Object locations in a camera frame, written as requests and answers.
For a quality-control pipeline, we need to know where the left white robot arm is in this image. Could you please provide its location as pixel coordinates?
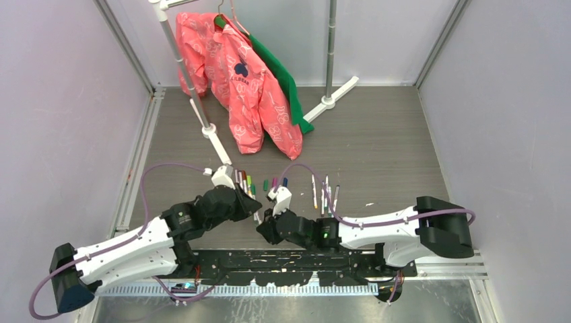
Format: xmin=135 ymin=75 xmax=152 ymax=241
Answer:
xmin=49 ymin=185 xmax=262 ymax=314

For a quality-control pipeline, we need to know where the green garment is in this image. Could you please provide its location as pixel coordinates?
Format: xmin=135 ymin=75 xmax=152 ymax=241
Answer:
xmin=207 ymin=15 xmax=314 ymax=142

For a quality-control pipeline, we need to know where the white ribbed cable duct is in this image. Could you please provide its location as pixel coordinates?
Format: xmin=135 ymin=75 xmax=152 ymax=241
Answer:
xmin=100 ymin=281 xmax=379 ymax=297

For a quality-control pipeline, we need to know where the white clothes rack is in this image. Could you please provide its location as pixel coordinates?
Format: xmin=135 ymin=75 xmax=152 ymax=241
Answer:
xmin=147 ymin=0 xmax=360 ymax=168

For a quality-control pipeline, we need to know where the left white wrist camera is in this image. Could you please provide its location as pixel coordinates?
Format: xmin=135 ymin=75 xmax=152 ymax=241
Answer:
xmin=203 ymin=164 xmax=236 ymax=190

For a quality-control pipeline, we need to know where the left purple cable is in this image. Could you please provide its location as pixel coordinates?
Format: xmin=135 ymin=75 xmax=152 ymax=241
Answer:
xmin=28 ymin=162 xmax=220 ymax=321

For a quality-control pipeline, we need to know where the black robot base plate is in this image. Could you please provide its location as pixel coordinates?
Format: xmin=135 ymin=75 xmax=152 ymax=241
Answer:
xmin=162 ymin=249 xmax=398 ymax=287

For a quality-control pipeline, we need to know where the pink patterned jacket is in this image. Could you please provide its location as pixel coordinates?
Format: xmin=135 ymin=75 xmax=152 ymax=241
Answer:
xmin=176 ymin=12 xmax=303 ymax=159

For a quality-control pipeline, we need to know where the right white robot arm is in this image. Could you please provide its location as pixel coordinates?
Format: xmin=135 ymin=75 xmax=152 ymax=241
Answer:
xmin=256 ymin=196 xmax=475 ymax=277

